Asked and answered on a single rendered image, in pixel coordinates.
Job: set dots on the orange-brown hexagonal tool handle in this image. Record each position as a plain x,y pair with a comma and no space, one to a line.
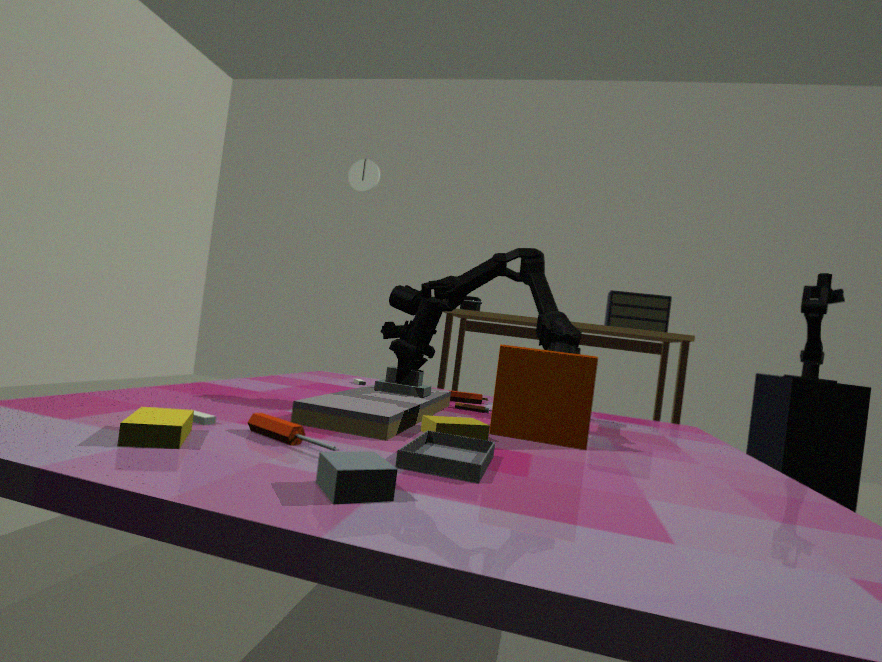
472,407

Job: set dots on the orange-handled awl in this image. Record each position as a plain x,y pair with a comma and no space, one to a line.
282,431
466,397

